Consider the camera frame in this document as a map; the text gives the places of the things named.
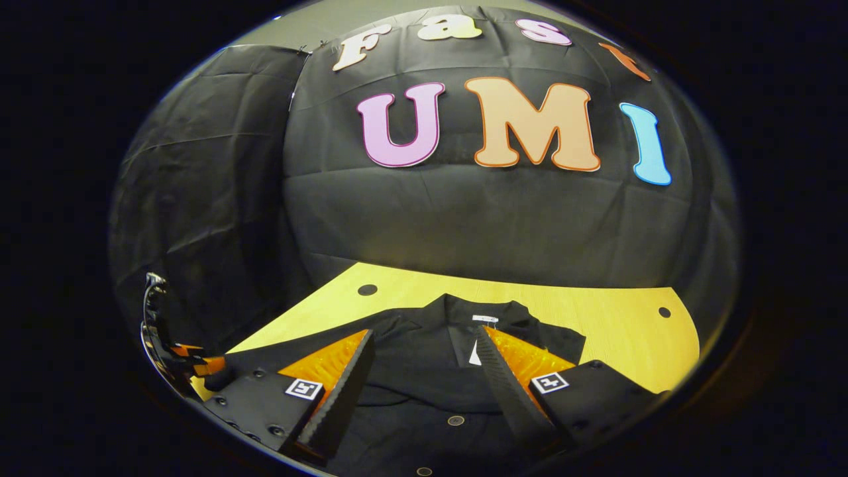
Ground black buttoned shirt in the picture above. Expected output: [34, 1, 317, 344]
[204, 293, 588, 477]

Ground black backdrop cloth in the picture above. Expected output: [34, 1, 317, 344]
[109, 5, 741, 352]

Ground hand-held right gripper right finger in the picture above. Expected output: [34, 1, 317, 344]
[474, 325, 666, 458]

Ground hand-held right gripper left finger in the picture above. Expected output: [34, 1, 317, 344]
[202, 329, 376, 462]

